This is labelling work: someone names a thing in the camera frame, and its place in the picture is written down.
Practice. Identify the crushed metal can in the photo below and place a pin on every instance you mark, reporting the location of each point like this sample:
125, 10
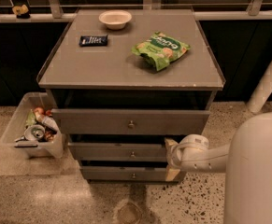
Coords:
34, 132

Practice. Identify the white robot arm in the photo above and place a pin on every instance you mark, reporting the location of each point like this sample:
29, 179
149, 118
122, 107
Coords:
246, 163

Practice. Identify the dark blue snack bar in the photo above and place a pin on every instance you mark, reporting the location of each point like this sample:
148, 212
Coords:
93, 40

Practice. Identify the white paper bowl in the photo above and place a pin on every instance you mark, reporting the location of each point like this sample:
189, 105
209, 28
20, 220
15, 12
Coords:
115, 19

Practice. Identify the red apple in bin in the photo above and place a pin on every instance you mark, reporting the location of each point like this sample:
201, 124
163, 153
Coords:
39, 110

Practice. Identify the green chip bag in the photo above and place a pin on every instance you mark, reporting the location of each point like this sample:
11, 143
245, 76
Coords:
160, 50

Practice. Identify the plastic bottle in bin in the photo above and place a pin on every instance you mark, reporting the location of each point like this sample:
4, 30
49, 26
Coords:
47, 121

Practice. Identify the grey drawer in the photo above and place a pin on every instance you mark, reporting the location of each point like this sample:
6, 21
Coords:
130, 122
117, 152
137, 174

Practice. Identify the grey bottom drawer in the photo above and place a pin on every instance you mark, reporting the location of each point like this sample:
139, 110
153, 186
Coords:
137, 174

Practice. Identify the clear plastic bin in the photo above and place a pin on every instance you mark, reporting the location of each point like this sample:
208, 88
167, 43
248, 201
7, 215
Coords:
52, 144

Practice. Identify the round floor drain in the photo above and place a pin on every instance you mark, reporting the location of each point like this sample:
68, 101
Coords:
129, 213

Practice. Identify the yellow black toy figure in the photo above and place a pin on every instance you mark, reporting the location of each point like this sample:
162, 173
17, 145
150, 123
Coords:
21, 12

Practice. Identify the white slanted pillar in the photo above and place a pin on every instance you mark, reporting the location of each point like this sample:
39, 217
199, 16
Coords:
261, 92

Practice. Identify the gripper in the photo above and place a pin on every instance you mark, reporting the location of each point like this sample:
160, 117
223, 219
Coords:
185, 151

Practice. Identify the grey top drawer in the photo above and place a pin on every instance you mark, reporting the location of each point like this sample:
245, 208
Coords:
130, 122

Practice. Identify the grey drawer cabinet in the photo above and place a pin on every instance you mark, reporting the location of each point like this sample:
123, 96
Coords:
112, 77

